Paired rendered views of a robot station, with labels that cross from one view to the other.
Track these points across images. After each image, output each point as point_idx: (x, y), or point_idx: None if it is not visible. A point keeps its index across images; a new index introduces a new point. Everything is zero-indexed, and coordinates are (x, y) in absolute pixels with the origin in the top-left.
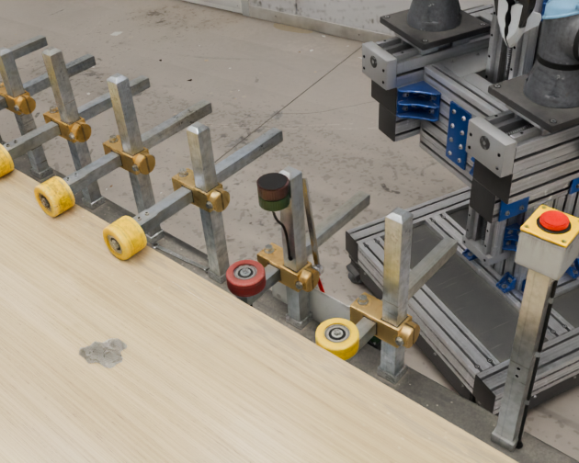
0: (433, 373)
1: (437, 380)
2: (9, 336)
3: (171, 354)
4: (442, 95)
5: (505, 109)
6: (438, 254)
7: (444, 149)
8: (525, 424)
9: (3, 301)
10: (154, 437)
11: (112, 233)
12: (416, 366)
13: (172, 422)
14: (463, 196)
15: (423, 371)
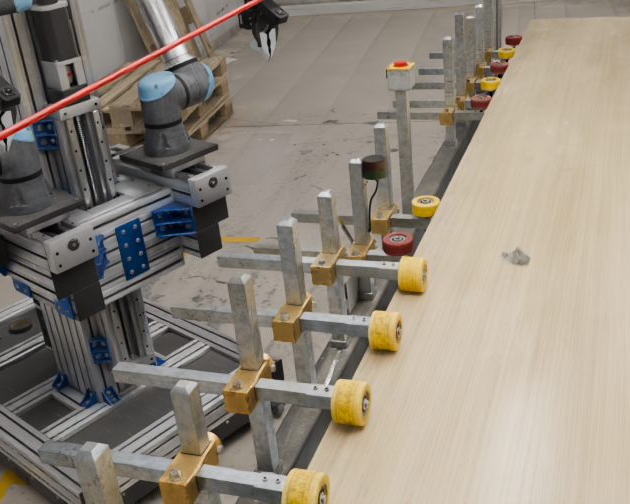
0: (224, 453)
1: (232, 448)
2: (545, 297)
3: (492, 238)
4: (102, 234)
5: (151, 191)
6: (312, 211)
7: (121, 278)
8: None
9: (519, 317)
10: (551, 223)
11: (424, 261)
12: (219, 464)
13: (536, 222)
14: (8, 425)
15: (224, 459)
